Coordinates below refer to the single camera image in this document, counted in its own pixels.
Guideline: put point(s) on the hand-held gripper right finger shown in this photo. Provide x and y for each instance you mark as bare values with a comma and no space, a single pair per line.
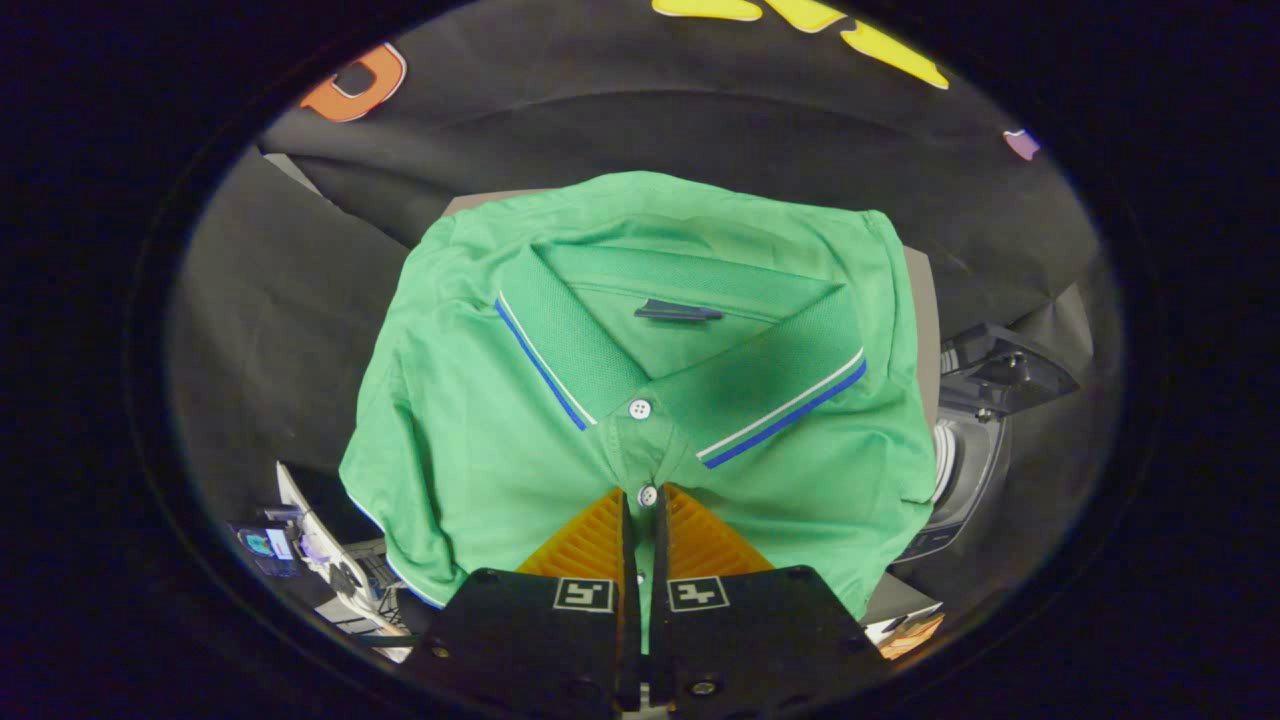
660,545

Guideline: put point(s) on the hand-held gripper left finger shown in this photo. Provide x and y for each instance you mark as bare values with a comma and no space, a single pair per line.
630,545

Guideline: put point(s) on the green polo shirt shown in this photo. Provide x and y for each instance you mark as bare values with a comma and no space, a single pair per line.
480,420

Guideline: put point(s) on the dark grey washing machine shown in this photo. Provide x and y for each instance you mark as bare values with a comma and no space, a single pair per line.
975,470

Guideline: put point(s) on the washing machine lid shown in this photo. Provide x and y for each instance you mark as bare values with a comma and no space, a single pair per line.
1010,375

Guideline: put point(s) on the orange object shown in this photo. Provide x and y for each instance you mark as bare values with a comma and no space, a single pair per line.
912,636

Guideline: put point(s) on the beige cabinet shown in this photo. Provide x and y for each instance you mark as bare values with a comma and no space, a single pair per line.
925,330

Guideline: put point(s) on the small device with screen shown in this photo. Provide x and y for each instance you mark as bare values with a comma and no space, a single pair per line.
265,545

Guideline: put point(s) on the white equipment frame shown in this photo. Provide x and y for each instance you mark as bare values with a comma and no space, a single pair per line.
310,525

